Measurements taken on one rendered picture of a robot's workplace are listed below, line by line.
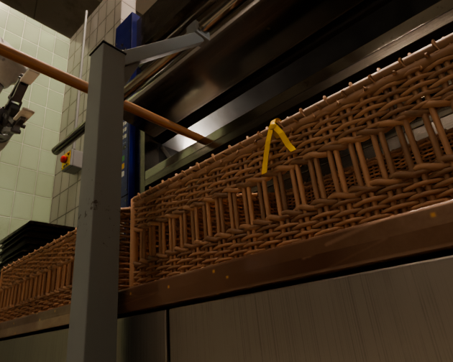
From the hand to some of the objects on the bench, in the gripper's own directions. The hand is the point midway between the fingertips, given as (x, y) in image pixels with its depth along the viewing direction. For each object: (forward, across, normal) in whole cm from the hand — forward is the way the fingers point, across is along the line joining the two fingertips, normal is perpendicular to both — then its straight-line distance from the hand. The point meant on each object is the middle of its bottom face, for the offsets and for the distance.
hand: (30, 91), depth 100 cm
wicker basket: (+72, +61, -26) cm, 98 cm away
